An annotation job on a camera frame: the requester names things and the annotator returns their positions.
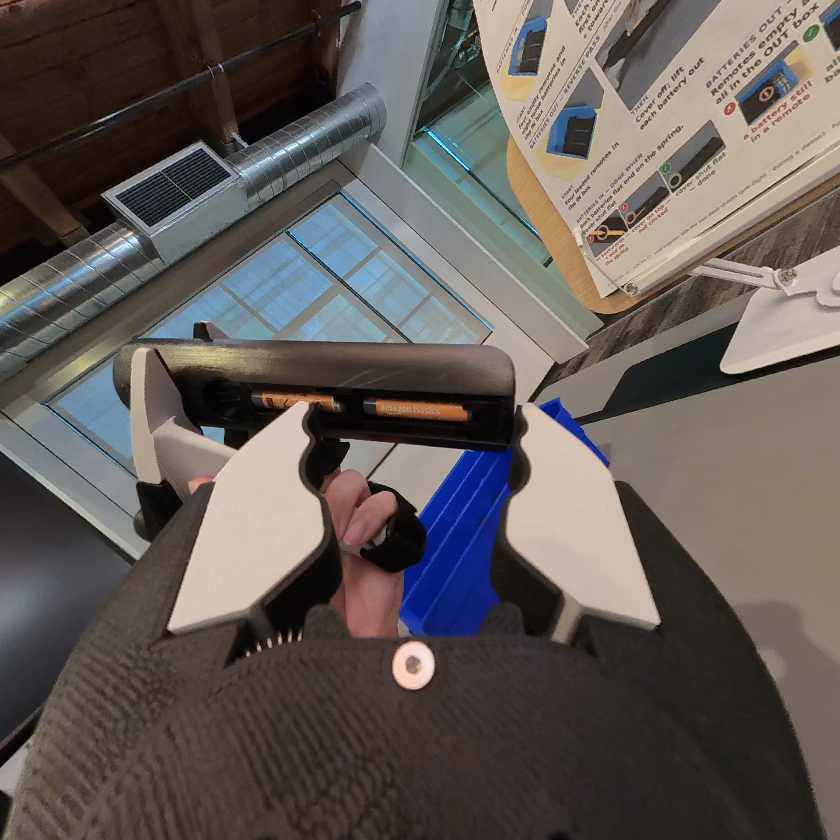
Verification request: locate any person's left hand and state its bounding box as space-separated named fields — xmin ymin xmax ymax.
xmin=319 ymin=470 xmax=401 ymax=640

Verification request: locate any aaa battery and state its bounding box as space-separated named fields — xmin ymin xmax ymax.
xmin=361 ymin=398 xmax=472 ymax=425
xmin=252 ymin=390 xmax=345 ymax=416

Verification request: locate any white air vent grille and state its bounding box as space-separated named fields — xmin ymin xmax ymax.
xmin=103 ymin=142 xmax=248 ymax=263

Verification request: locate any black remote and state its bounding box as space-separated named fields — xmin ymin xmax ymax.
xmin=112 ymin=339 xmax=519 ymax=454

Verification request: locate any large window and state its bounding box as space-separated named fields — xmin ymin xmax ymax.
xmin=46 ymin=195 xmax=493 ymax=467

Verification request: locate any printed instruction poster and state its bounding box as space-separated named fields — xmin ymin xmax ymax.
xmin=473 ymin=0 xmax=840 ymax=296

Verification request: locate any white sign stand base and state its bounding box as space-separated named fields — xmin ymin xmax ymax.
xmin=689 ymin=250 xmax=840 ymax=375

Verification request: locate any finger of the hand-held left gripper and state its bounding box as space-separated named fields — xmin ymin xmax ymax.
xmin=129 ymin=348 xmax=237 ymax=489

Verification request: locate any blue plastic bin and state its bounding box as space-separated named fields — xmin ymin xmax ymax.
xmin=401 ymin=398 xmax=611 ymax=637

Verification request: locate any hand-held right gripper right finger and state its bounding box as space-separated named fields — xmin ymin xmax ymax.
xmin=490 ymin=401 xmax=664 ymax=644

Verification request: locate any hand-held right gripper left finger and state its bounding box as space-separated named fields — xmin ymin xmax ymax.
xmin=168 ymin=401 xmax=342 ymax=644

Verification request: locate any slim silver air duct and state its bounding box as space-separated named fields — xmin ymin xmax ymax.
xmin=0 ymin=83 xmax=388 ymax=382

